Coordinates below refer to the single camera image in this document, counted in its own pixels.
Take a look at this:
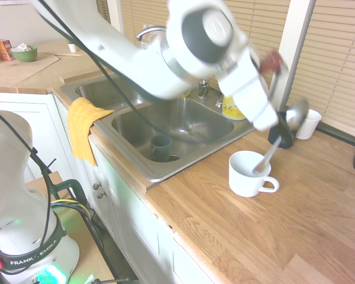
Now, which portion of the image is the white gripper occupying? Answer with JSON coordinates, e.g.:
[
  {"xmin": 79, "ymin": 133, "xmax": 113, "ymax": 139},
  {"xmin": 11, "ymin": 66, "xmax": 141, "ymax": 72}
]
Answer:
[{"xmin": 217, "ymin": 49, "xmax": 296, "ymax": 149}]

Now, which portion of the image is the silver metal spoon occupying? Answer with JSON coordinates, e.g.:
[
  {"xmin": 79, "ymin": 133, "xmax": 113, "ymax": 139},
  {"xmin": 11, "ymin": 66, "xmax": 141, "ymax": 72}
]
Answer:
[{"xmin": 252, "ymin": 98, "xmax": 311, "ymax": 175}]

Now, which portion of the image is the stainless steel double sink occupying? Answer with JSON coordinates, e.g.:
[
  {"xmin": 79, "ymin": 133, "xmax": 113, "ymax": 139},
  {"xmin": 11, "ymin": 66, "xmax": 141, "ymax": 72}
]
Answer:
[{"xmin": 59, "ymin": 72, "xmax": 257, "ymax": 183}]

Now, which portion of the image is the small white cup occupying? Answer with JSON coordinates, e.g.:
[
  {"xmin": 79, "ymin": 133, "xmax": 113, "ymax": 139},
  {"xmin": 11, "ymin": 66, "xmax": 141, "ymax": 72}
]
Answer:
[{"xmin": 295, "ymin": 108, "xmax": 322, "ymax": 140}]

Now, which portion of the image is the disinfecting wipes canister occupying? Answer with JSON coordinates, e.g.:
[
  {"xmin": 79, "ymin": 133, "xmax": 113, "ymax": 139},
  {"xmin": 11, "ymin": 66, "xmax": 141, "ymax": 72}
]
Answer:
[{"xmin": 220, "ymin": 93, "xmax": 247, "ymax": 121}]

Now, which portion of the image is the dark red wrist block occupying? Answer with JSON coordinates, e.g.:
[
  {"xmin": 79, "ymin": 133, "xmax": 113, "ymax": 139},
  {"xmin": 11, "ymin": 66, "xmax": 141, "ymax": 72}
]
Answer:
[{"xmin": 259, "ymin": 50, "xmax": 286, "ymax": 75}]

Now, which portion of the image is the beige blind behind counter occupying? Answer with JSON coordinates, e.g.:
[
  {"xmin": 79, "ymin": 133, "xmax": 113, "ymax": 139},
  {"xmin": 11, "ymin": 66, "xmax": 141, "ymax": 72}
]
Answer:
[{"xmin": 289, "ymin": 0, "xmax": 355, "ymax": 140}]

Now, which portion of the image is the dark grey mug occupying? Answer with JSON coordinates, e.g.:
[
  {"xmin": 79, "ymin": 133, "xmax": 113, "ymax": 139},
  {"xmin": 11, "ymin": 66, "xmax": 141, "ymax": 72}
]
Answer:
[{"xmin": 150, "ymin": 135, "xmax": 172, "ymax": 162}]

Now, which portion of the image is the chrome gooseneck faucet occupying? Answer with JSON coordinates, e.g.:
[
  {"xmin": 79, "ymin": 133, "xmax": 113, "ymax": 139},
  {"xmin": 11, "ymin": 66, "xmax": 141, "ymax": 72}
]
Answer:
[{"xmin": 135, "ymin": 25, "xmax": 168, "ymax": 42}]

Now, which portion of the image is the yellow dish cloth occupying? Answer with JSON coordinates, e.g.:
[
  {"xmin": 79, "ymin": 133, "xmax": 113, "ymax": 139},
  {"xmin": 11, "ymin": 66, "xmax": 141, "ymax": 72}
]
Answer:
[{"xmin": 66, "ymin": 96, "xmax": 115, "ymax": 167}]

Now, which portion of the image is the green bowl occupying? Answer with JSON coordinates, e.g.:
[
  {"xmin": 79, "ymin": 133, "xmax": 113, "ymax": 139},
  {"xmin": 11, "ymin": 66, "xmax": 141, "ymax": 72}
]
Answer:
[{"xmin": 11, "ymin": 44, "xmax": 38, "ymax": 63}]

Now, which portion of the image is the orange cardboard box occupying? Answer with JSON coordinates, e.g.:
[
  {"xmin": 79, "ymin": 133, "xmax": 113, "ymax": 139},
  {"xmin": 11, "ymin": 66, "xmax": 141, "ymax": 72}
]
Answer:
[{"xmin": 0, "ymin": 38, "xmax": 15, "ymax": 62}]

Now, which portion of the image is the large white handled cup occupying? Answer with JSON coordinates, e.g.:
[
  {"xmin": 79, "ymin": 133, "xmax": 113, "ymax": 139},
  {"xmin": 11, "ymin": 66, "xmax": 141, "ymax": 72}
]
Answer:
[{"xmin": 228, "ymin": 150, "xmax": 280, "ymax": 198}]

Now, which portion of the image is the chrome faucet handle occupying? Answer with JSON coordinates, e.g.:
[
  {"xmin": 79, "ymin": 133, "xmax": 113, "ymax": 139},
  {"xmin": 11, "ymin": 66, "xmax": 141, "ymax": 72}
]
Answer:
[{"xmin": 197, "ymin": 79, "xmax": 210, "ymax": 100}]

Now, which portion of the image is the white window frame post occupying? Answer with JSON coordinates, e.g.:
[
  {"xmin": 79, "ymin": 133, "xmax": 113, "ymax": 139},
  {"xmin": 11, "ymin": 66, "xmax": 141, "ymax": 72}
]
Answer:
[{"xmin": 276, "ymin": 0, "xmax": 316, "ymax": 109}]

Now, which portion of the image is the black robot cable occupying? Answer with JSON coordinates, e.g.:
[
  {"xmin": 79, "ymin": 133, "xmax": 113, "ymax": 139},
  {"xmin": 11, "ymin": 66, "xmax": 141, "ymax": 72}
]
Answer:
[{"xmin": 32, "ymin": 0, "xmax": 208, "ymax": 146}]

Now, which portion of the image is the green metal stand frame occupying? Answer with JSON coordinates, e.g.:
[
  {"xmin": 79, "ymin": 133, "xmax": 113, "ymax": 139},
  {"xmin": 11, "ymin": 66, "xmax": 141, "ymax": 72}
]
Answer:
[{"xmin": 49, "ymin": 179, "xmax": 88, "ymax": 208}]

